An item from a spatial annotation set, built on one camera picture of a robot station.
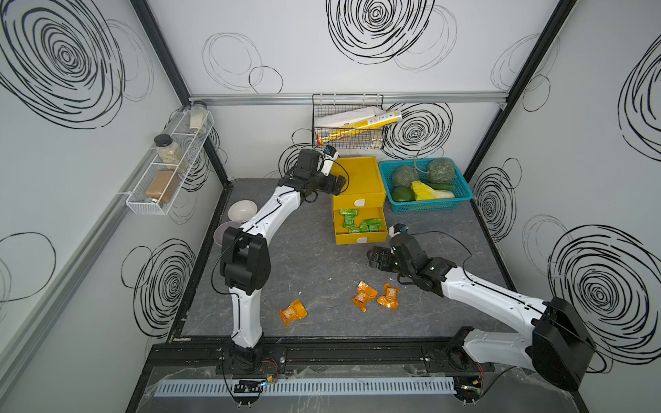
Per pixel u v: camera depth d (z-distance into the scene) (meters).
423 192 1.05
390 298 0.85
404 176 1.08
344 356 0.75
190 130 0.87
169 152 0.71
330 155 0.79
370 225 0.93
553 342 0.39
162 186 0.67
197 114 0.87
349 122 0.87
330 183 0.81
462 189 1.07
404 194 1.05
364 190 0.88
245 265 0.52
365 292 0.86
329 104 0.92
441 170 1.08
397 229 0.75
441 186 1.07
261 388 0.69
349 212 0.96
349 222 0.94
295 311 0.82
